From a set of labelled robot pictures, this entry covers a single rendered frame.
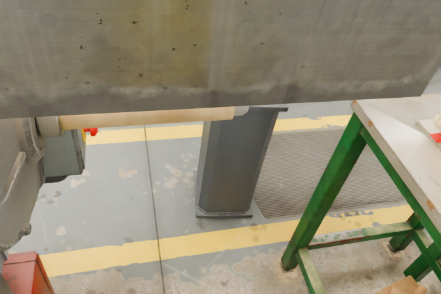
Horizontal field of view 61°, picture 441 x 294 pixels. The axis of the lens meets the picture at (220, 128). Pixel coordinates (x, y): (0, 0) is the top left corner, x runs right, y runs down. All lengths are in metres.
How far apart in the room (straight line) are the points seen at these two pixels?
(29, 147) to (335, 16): 0.29
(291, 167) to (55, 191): 1.21
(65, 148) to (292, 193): 1.45
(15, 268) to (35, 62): 0.90
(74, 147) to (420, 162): 0.75
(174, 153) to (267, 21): 1.89
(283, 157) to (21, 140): 1.86
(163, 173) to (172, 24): 1.80
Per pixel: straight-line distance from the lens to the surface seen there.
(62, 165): 0.76
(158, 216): 1.81
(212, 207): 1.77
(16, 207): 0.39
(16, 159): 0.38
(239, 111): 0.42
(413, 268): 1.93
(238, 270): 1.71
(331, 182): 1.24
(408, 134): 1.05
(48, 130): 0.40
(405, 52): 0.24
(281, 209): 1.92
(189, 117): 0.40
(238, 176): 1.60
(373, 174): 2.29
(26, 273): 1.05
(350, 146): 1.13
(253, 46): 0.19
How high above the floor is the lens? 1.52
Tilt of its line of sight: 43 degrees down
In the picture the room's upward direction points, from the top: 10 degrees clockwise
